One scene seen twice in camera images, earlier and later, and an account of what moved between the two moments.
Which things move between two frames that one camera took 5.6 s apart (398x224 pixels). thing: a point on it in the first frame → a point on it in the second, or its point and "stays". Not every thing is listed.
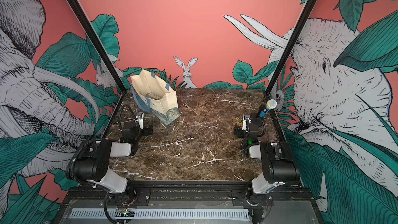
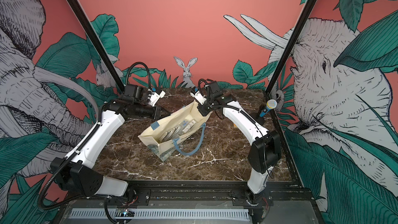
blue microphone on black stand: (271, 104) stays
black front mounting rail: (190, 194) stays
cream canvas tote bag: (155, 96) → (183, 129)
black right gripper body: (241, 133) → (212, 101)
